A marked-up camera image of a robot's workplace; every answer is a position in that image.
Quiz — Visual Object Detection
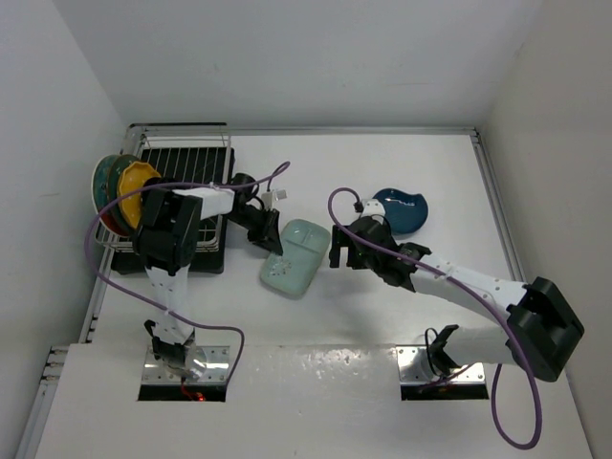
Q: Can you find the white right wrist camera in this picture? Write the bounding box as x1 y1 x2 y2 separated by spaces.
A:
361 199 385 224

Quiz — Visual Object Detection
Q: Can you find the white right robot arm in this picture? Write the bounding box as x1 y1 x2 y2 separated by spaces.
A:
329 216 584 383

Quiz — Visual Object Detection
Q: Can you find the teal round floral plate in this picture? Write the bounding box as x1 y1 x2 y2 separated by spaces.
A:
106 155 139 202

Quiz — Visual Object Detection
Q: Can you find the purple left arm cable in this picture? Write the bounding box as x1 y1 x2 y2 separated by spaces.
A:
83 161 293 388

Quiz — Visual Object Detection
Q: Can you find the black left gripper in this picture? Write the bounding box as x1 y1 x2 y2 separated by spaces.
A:
223 206 283 254

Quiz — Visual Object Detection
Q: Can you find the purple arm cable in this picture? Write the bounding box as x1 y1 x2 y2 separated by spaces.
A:
327 186 542 451
83 161 293 388

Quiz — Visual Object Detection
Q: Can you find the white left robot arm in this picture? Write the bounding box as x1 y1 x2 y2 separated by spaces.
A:
133 173 283 381

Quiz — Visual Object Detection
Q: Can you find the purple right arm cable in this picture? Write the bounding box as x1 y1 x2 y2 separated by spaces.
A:
327 186 542 451

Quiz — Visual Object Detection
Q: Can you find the red and teal plate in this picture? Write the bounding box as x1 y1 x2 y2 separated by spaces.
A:
91 155 127 236

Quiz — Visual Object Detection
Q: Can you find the metal base plate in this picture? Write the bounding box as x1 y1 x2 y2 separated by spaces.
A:
141 345 230 385
395 345 486 386

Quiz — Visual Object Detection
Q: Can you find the dark blue leaf-shaped dish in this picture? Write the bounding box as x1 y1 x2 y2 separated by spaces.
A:
373 188 428 235

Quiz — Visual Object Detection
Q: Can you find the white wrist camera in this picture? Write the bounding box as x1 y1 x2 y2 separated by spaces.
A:
260 189 287 210
361 199 385 224

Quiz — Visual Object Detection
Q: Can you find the black drip tray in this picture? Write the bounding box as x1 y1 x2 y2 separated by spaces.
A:
139 146 235 274

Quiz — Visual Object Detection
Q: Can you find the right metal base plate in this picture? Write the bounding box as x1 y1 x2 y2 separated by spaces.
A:
395 345 486 386

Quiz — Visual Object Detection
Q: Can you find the yellow polka dot plate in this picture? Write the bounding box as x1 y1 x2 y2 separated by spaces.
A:
118 162 161 230

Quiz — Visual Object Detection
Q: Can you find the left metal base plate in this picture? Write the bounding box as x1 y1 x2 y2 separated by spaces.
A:
141 345 230 385

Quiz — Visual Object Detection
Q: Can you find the metal wire dish rack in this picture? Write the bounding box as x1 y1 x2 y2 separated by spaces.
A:
119 132 233 222

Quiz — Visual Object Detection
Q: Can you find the light green rectangular plate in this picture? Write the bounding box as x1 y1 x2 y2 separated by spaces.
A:
259 219 331 297

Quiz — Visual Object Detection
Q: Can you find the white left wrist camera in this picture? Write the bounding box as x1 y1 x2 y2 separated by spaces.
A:
260 189 287 210

